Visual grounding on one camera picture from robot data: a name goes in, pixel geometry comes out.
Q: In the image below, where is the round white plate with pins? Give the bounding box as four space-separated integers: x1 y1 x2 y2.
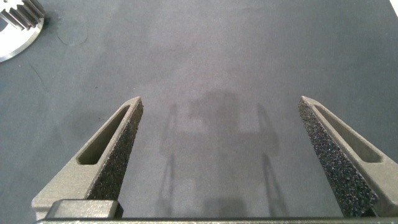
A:
0 17 45 63

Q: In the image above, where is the large steel gear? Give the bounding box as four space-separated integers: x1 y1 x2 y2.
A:
0 0 46 31

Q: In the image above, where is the dark mat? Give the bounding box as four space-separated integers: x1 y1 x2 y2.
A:
0 0 398 224

